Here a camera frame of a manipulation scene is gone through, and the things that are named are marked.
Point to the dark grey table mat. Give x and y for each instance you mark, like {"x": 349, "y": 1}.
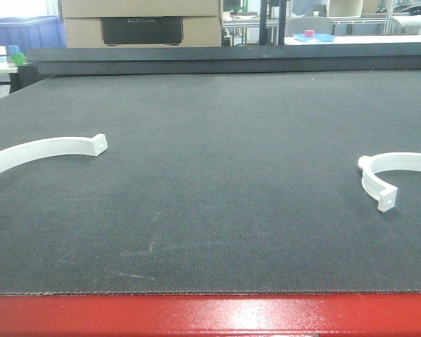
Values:
{"x": 235, "y": 183}

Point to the blue crate far left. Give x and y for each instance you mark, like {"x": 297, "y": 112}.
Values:
{"x": 32, "y": 32}

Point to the large cardboard box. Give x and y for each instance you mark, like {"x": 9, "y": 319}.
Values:
{"x": 101, "y": 24}

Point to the green small cup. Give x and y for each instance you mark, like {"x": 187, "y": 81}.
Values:
{"x": 19, "y": 59}

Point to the blue tray with red cube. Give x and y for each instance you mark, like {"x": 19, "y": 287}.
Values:
{"x": 311, "y": 35}

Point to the white pvc clamp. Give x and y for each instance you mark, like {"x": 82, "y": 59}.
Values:
{"x": 382, "y": 192}
{"x": 66, "y": 146}

